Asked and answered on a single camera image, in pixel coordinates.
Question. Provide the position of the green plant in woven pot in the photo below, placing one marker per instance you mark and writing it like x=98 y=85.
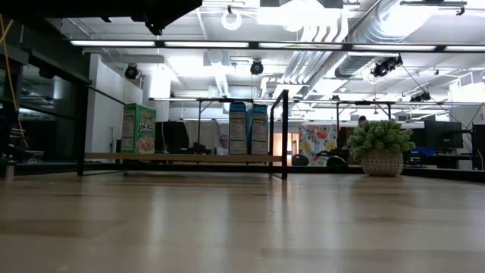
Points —
x=380 y=151

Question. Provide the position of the black-framed wooden shelf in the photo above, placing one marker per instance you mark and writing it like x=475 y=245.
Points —
x=182 y=157

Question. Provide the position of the black ball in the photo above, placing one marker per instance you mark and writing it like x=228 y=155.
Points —
x=300 y=160

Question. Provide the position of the black overhead light bar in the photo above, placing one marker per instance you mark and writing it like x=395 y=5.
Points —
x=204 y=44

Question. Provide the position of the silver ventilation duct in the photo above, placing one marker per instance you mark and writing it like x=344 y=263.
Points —
x=382 y=22

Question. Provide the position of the green Apple Jacks box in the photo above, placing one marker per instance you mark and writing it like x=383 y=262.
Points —
x=139 y=129

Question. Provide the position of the black ceiling camera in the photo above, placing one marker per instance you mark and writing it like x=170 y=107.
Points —
x=131 y=72
x=420 y=96
x=256 y=67
x=384 y=67

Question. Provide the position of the black curtain panel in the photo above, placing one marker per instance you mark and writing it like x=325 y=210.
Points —
x=172 y=136

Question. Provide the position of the blue Rice Krispies box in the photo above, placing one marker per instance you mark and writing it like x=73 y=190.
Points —
x=258 y=130
x=238 y=130

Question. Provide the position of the person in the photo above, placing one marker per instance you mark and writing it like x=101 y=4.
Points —
x=362 y=121
x=223 y=146

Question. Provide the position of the floral fabric banner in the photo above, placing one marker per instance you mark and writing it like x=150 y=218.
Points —
x=318 y=144

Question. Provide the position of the black computer monitor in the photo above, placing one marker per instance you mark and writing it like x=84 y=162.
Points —
x=443 y=134

